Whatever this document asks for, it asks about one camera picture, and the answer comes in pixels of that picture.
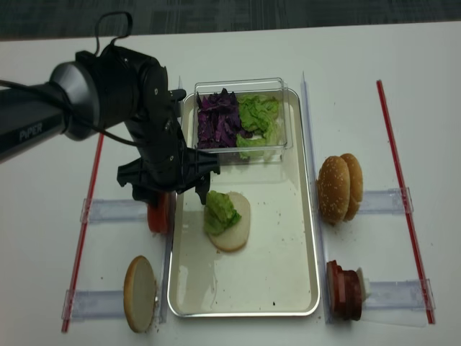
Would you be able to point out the right red rail strip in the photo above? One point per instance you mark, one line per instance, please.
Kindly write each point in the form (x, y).
(426, 292)

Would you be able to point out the bottom bun slice on tray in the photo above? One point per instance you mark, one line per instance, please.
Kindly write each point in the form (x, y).
(236, 236)

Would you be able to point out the left lower clear pusher track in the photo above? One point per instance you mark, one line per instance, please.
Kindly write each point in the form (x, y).
(93, 304)

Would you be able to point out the right lower clear pusher track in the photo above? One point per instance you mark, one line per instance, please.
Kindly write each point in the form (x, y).
(402, 303)

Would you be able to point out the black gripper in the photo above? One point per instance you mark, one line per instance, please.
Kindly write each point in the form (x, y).
(166, 163)

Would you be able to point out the meat patty slices stack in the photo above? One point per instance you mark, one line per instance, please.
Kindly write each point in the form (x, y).
(345, 293)

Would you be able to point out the red rail strip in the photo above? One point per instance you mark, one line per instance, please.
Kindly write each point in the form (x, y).
(426, 292)
(84, 230)

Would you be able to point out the clear pusher track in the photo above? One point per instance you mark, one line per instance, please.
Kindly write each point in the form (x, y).
(93, 304)
(402, 303)
(392, 201)
(113, 211)

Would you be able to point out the bun half in left rack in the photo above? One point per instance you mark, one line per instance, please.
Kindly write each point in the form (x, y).
(139, 294)

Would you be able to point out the tomato slices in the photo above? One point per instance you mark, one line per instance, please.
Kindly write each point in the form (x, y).
(160, 217)

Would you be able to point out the rear sesame bun top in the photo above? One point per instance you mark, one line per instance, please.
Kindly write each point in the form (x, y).
(356, 185)

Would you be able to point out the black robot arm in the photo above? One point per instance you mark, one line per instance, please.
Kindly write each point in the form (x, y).
(96, 92)

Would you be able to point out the right clear divider wall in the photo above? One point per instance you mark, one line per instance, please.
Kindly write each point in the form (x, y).
(312, 178)

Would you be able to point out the metal baking tray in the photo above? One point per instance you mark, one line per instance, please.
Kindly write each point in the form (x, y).
(266, 264)

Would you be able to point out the sesame bun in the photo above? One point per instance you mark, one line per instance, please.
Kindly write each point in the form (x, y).
(356, 185)
(333, 186)

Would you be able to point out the right upper clear pusher track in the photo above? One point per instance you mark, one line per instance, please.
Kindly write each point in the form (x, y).
(392, 201)

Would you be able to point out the green lettuce in container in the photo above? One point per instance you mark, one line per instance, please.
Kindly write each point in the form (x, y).
(259, 121)

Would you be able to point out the front sesame bun top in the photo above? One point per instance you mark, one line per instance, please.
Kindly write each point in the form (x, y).
(333, 186)

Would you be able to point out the white pusher block right lower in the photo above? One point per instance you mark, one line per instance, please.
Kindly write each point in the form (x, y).
(364, 284)

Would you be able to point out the left upper clear pusher track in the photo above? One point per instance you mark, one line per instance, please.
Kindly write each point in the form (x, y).
(113, 211)

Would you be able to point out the purple cabbage pieces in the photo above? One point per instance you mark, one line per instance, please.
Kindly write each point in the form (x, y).
(218, 120)

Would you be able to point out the clear plastic salad container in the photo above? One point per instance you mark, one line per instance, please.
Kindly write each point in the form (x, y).
(271, 87)

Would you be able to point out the left red rail strip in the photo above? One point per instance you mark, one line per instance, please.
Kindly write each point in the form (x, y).
(84, 230)

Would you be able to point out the lettuce leaf on bun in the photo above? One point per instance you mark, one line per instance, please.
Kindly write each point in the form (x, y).
(219, 213)

